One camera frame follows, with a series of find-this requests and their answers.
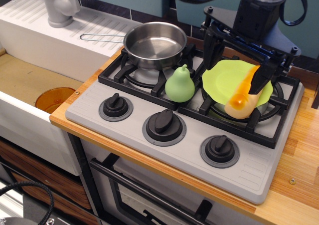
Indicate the green toy pear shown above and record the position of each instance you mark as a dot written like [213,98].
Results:
[180,87]

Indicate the grey toy faucet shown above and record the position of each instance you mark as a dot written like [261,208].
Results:
[61,12]

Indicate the wooden drawer front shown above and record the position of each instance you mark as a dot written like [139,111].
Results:
[69,194]

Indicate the right black burner grate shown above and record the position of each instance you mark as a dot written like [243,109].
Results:
[268,123]

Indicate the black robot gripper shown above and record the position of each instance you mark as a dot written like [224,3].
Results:
[252,30]

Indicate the toy bread loaf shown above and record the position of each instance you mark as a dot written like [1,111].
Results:
[242,104]

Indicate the black burner grate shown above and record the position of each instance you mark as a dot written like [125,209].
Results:
[268,123]
[123,76]

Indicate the right black stove knob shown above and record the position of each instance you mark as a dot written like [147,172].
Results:
[219,151]

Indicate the stainless steel pan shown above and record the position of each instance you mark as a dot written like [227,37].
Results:
[153,46]

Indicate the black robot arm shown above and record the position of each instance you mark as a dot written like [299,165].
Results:
[253,31]

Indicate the left black stove knob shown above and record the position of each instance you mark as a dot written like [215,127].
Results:
[115,108]

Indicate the middle black stove knob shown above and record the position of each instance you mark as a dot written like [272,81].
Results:
[164,128]

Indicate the grey toy stove top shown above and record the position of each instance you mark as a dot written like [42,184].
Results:
[249,178]

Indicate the white toy sink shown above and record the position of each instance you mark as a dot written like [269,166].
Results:
[36,57]

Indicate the left black burner grate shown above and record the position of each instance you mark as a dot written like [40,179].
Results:
[123,76]

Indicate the oven door with handle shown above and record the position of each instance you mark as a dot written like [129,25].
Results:
[145,207]

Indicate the lime green plate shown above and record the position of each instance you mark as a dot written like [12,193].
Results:
[222,80]

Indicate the black stove knob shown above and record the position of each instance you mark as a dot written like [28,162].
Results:
[219,151]
[164,128]
[115,108]

